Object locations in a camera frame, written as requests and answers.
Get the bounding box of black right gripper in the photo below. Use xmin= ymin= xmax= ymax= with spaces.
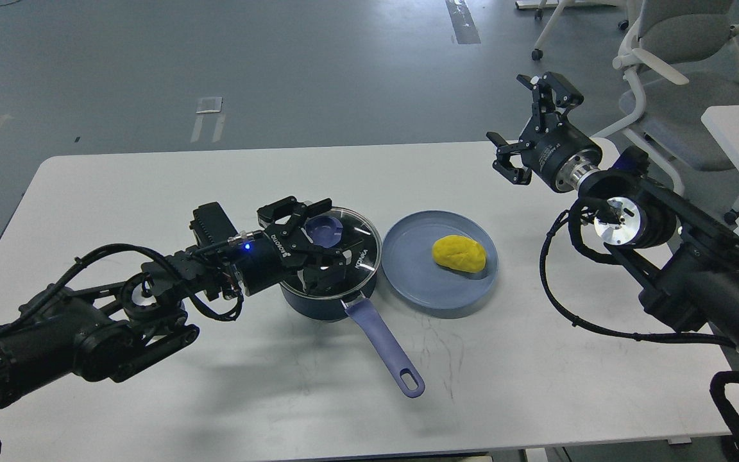
xmin=486 ymin=71 xmax=603 ymax=193

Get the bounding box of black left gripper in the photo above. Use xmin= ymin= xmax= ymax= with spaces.
xmin=235 ymin=196 xmax=364 ymax=299

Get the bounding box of glass pot lid blue knob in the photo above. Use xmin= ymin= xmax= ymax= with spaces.
xmin=278 ymin=206 xmax=383 ymax=300

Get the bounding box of yellow potato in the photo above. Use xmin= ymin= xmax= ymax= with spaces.
xmin=431 ymin=235 xmax=488 ymax=274

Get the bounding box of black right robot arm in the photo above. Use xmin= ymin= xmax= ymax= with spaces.
xmin=486 ymin=71 xmax=739 ymax=460

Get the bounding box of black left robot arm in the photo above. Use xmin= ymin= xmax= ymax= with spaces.
xmin=0 ymin=196 xmax=360 ymax=453

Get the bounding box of dark blue saucepan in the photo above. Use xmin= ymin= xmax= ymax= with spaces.
xmin=280 ymin=207 xmax=425 ymax=398

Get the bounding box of blue round plate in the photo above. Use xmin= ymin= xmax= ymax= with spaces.
xmin=382 ymin=210 xmax=499 ymax=318

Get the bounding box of white chair base with casters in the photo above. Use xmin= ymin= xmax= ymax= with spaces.
xmin=514 ymin=0 xmax=638 ymax=61

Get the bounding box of white grey office chair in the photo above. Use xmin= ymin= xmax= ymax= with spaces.
xmin=597 ymin=1 xmax=739 ymax=195

